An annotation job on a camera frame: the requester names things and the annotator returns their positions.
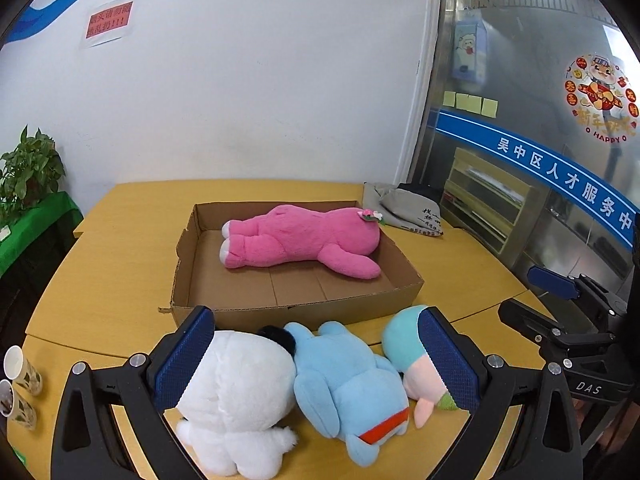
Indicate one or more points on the red paper wall sign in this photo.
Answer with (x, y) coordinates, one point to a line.
(107, 24)

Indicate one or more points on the wooden file rack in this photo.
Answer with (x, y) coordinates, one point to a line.
(490, 195)

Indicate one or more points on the wooden desktop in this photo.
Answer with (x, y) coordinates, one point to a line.
(125, 240)

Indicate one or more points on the paper cup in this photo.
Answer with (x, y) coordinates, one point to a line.
(17, 407)
(22, 370)

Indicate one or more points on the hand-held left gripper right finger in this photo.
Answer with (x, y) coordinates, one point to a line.
(446, 362)

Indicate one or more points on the blue glass banner strip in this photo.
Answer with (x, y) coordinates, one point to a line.
(550, 170)

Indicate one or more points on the festive cartoon window sticker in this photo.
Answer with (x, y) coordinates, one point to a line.
(602, 92)

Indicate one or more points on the shallow cardboard box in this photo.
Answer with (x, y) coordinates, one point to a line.
(300, 287)

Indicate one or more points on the green cloth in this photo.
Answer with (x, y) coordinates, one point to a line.
(35, 230)

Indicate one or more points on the yellow sticky note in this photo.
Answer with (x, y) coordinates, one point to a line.
(449, 99)
(463, 101)
(490, 107)
(476, 103)

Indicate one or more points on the metal door frame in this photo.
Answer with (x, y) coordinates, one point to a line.
(430, 60)

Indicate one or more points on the grey cloth bag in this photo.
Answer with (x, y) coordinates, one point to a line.
(405, 205)

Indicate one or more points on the light blue plush toy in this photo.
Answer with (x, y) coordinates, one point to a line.
(340, 390)

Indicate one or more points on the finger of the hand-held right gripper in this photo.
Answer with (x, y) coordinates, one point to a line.
(530, 321)
(550, 281)

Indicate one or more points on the blue wave wall decal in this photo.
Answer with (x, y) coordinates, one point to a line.
(47, 16)

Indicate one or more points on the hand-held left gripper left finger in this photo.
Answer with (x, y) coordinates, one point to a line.
(181, 362)

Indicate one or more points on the teal and pink plush toy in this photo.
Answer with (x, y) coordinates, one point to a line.
(400, 335)

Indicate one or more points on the white plush toy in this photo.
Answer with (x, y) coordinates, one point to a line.
(235, 385)

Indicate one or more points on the green potted plant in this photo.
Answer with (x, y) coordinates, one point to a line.
(30, 170)

